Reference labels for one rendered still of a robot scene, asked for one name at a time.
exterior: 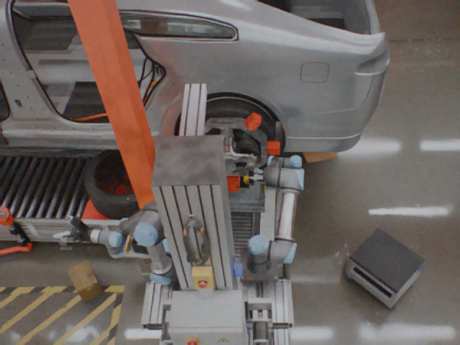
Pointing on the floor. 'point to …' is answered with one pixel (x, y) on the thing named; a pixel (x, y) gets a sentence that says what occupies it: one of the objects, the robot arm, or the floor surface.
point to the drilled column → (145, 269)
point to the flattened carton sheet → (318, 156)
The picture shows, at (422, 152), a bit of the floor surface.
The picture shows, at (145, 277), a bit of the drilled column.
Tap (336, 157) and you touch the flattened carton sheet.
